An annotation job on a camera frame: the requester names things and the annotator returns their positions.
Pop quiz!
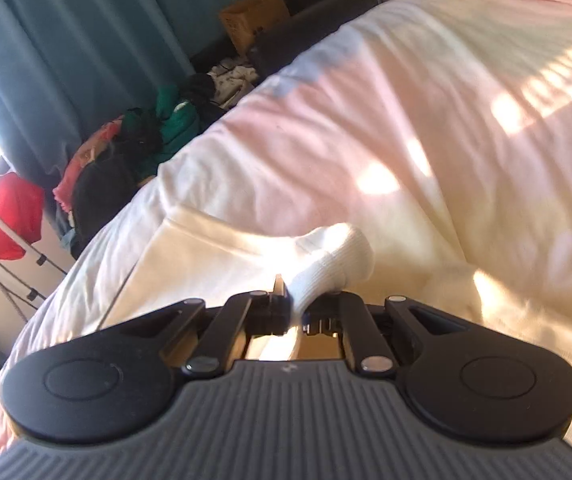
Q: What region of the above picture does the red bag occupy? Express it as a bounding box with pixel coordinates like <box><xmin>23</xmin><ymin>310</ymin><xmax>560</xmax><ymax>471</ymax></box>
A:
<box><xmin>0</xmin><ymin>172</ymin><xmax>46</xmax><ymax>262</ymax></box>

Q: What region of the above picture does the brown paper bag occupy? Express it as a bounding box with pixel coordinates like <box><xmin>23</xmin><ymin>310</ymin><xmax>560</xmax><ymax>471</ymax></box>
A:
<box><xmin>219</xmin><ymin>0</ymin><xmax>291</xmax><ymax>56</ymax></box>

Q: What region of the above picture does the teal curtain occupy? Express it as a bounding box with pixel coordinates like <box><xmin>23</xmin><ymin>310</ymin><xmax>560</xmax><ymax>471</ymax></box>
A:
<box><xmin>0</xmin><ymin>0</ymin><xmax>273</xmax><ymax>186</ymax></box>

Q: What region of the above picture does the white drying rack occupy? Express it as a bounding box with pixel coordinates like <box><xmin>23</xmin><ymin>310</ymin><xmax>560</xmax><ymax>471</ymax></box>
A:
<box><xmin>0</xmin><ymin>189</ymin><xmax>68</xmax><ymax>323</ymax></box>

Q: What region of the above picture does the black sofa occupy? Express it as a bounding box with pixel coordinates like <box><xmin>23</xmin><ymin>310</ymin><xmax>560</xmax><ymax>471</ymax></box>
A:
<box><xmin>190</xmin><ymin>0</ymin><xmax>383</xmax><ymax>80</ymax></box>

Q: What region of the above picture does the pile of assorted clothes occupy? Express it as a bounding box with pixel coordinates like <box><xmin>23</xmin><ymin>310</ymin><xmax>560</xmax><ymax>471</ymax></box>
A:
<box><xmin>52</xmin><ymin>56</ymin><xmax>261</xmax><ymax>261</ymax></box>

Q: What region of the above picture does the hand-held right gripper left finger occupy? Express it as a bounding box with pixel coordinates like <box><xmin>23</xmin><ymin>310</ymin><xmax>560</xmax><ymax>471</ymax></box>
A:
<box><xmin>116</xmin><ymin>274</ymin><xmax>293</xmax><ymax>377</ymax></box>

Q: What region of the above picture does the white sock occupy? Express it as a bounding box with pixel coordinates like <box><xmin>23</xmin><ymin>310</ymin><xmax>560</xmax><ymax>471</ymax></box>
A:
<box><xmin>100</xmin><ymin>205</ymin><xmax>375</xmax><ymax>362</ymax></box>

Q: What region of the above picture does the pastel tie-dye blanket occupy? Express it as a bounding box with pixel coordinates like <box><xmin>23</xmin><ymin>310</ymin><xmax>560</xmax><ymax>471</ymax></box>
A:
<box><xmin>0</xmin><ymin>0</ymin><xmax>572</xmax><ymax>467</ymax></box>

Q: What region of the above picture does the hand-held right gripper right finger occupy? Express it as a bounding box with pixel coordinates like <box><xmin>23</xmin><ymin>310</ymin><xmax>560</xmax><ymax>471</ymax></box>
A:
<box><xmin>304</xmin><ymin>290</ymin><xmax>468</xmax><ymax>377</ymax></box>

